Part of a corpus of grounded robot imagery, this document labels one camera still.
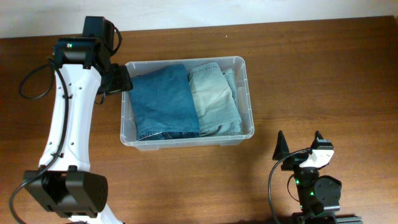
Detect dark blue jeans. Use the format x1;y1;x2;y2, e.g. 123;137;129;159
129;64;200;141

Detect black cable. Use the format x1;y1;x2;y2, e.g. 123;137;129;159
267;149;308;224
8;26;123;224

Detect light blue jeans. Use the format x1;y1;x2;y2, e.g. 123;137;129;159
188;62;242;137

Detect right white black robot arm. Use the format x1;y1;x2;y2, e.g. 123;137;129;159
267;131;342;223

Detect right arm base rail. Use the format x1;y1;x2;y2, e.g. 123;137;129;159
335;216;363;224

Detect left black cable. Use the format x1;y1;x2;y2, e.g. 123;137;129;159
8;26;123;224

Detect right black cable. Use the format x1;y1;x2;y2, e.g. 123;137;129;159
267;149;308;224

